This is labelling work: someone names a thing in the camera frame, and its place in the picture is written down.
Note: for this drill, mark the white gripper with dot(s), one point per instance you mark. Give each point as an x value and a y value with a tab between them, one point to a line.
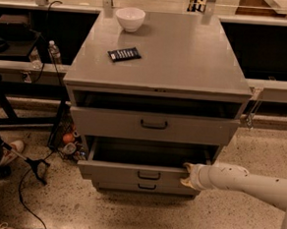
196	176

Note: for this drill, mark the grey drawer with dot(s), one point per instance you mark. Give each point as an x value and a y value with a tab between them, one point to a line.
171	189
137	164
153	126

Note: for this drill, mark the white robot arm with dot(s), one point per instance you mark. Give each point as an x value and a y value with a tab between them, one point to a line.
231	177

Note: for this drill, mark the grey bottom drawer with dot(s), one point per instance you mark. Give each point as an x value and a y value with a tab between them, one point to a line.
171	189

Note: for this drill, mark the grey drawer cabinet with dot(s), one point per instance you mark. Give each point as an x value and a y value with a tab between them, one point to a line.
186	68

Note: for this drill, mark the grey top drawer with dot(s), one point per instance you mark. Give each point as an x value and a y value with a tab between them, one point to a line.
153	126

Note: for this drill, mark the basket of small items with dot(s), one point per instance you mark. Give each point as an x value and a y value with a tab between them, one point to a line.
66	140

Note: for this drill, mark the black snack packet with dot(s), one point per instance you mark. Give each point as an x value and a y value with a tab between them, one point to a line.
124	54

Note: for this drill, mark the black grabber tool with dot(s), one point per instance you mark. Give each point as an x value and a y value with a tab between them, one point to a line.
38	167

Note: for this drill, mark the white bowl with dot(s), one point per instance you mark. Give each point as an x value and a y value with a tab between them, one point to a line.
130	18

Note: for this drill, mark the white orange sneaker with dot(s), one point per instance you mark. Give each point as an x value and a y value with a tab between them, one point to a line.
8	155

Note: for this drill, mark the clear water bottle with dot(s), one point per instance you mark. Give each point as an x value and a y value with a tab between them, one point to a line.
54	53

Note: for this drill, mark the black side table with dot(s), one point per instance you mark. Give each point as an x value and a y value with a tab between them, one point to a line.
26	72

